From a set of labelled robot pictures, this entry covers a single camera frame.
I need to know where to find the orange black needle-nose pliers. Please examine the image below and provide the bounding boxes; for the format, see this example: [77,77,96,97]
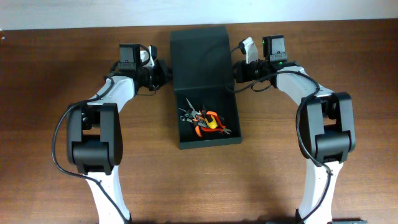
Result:
[179,98,231,138]

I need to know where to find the yellow black stubby screwdriver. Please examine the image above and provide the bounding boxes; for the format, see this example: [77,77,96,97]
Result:
[206,114,218,129]

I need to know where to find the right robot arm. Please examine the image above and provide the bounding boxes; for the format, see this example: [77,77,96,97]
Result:
[234,35,356,224]

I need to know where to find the black gift box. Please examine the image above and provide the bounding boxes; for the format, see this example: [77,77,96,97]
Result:
[170,26,243,149]

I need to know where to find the orange socket holder rail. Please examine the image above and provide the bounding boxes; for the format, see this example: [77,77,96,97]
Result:
[180,114,208,128]

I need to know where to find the silver ratchet wrench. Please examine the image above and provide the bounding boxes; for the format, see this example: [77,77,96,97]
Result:
[179,110,198,123]

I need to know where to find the red diagonal cutting pliers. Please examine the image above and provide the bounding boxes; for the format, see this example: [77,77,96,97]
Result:
[202,110,231,134]

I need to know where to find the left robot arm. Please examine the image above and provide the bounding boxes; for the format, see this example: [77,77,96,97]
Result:
[65,44,172,223]

